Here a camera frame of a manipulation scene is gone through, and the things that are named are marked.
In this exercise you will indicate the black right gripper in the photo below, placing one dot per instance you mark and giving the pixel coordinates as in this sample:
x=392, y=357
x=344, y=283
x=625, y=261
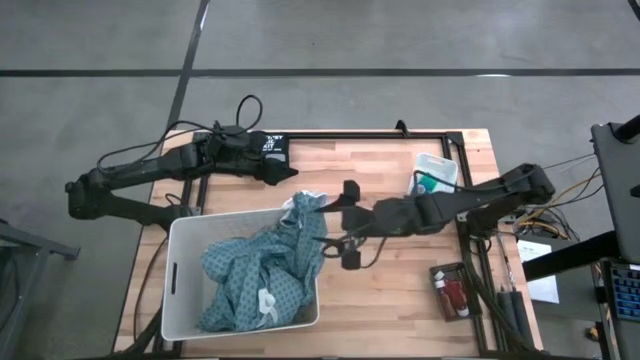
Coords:
x=375, y=217

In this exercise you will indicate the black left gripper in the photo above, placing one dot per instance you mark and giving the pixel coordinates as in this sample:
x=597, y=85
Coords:
x=240, y=155

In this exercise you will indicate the blue bandage roll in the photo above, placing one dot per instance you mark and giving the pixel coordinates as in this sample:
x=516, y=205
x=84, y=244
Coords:
x=420, y=190

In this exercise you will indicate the green bandage roll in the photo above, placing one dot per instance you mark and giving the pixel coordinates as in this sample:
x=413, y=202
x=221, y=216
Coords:
x=440, y=188

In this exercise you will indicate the teal patterned hospital gown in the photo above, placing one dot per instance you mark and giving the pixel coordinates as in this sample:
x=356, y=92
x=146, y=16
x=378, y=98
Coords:
x=250, y=270

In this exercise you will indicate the small clear plastic container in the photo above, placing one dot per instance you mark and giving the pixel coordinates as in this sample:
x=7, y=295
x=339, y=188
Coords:
x=435, y=165

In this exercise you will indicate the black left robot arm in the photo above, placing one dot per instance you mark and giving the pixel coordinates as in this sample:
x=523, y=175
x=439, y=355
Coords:
x=125, y=175

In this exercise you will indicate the black first aid kit pouch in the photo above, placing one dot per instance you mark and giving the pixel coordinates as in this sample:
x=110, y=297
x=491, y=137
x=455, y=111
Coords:
x=277, y=145

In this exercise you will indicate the small black mesh basket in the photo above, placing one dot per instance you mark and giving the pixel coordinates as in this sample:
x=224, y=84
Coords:
x=474, y=290

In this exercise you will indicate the large white woven plastic bin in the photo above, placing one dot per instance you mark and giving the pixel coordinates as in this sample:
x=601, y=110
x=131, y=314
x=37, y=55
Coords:
x=182, y=310

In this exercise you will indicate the white paper sheet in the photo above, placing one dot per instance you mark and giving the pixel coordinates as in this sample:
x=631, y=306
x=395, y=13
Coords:
x=545, y=292

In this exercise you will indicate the grey metal stand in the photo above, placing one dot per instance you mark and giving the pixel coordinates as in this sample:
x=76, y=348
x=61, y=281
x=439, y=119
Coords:
x=30, y=247

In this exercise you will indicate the small yellow black object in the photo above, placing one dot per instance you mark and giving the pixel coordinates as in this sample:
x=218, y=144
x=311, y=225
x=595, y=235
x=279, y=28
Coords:
x=593, y=335

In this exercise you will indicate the black computer desk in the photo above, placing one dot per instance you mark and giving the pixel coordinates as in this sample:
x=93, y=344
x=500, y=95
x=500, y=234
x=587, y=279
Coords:
x=620, y=190

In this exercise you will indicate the backlit computer keyboard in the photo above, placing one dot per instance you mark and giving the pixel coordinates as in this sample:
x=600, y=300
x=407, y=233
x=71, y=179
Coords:
x=627, y=292

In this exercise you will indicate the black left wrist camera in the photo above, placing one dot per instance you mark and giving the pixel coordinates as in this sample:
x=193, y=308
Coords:
x=231, y=134

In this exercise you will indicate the black aluminium table frame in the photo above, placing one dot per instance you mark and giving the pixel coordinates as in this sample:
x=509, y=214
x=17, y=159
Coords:
x=350, y=135

